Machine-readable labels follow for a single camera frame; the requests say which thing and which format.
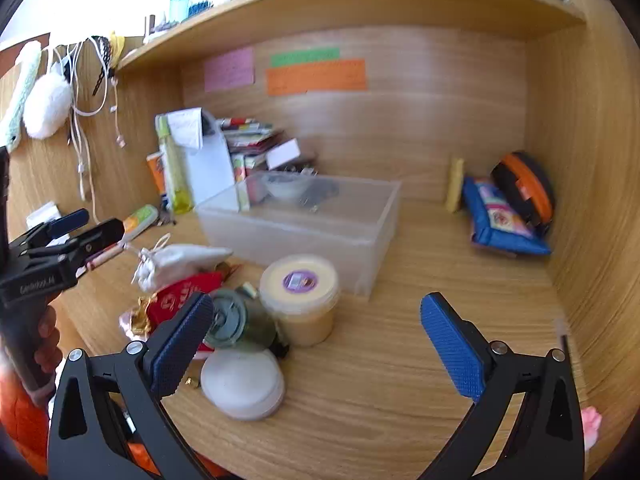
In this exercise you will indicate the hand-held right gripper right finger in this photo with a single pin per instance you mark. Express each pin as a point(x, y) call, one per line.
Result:
point(452, 347)

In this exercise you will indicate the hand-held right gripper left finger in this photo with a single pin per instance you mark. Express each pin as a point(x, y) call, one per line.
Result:
point(180, 347)

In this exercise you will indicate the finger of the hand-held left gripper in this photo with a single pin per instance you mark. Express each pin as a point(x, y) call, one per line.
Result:
point(100, 237)
point(67, 221)

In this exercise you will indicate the red velvet pouch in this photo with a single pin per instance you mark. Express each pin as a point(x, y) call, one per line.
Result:
point(170, 300)

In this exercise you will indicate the gold foil wrapper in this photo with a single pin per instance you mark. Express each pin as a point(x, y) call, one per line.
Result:
point(137, 317)

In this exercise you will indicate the grey lidded jar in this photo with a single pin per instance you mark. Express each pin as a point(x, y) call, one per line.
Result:
point(240, 322)

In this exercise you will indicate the pink cream jar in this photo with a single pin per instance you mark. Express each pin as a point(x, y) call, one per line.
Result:
point(242, 385)

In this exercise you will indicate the yellow cream jar purple label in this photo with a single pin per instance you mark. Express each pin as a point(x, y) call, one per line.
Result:
point(300, 320)

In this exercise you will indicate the clear plastic storage box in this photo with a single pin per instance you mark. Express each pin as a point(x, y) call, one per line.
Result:
point(300, 240)

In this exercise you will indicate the person's left forearm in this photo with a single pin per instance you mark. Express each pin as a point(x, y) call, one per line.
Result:
point(20, 420)

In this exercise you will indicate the wooden desktop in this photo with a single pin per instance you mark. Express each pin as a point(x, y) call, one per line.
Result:
point(375, 410)

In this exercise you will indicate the person's left hand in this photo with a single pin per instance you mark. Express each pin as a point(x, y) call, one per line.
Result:
point(47, 327)

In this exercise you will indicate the white charger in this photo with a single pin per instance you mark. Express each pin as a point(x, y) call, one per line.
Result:
point(44, 214)

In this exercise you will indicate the orange tube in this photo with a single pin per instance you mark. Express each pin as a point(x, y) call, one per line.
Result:
point(157, 175)

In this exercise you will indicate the yellow green bottle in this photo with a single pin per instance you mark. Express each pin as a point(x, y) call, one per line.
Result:
point(175, 170)

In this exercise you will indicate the white fluffy duster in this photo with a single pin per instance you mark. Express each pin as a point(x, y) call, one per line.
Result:
point(47, 105)

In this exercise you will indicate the blue pencil case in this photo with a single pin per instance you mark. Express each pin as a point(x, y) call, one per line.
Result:
point(495, 220)

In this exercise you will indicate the pale green towel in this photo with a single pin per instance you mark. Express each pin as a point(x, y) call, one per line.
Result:
point(20, 95)

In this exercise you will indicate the handwritten white paper note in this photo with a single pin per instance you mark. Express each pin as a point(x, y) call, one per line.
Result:
point(185, 127)

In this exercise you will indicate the fruit print book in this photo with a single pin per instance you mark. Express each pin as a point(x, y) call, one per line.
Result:
point(242, 170)

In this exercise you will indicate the pink fluffy cloth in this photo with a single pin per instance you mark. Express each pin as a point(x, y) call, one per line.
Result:
point(591, 427)

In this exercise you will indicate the yellow cream tube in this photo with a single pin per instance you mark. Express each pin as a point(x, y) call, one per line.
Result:
point(454, 185)

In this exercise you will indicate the black white hair clip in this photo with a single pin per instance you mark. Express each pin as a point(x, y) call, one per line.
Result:
point(104, 60)

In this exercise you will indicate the stack of books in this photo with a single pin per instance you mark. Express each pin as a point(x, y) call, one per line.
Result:
point(247, 135)

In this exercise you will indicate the yellow hanging ornament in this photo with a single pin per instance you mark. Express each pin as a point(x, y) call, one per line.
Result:
point(117, 45)

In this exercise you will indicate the black orange round case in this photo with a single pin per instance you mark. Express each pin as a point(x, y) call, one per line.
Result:
point(530, 180)

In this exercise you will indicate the white bowl of trinkets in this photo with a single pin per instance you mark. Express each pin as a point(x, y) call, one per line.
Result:
point(285, 187)

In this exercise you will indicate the small white cardboard box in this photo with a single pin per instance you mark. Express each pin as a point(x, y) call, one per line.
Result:
point(284, 154)

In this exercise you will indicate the pink sticky note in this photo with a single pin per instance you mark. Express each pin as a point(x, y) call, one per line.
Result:
point(229, 70)

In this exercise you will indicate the teal cup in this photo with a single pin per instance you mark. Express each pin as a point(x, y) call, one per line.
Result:
point(179, 7)

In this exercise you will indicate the orange sticky note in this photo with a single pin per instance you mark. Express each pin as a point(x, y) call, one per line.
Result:
point(315, 79)

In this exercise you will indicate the green sticky note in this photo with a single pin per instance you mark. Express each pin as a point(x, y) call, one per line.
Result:
point(305, 56)

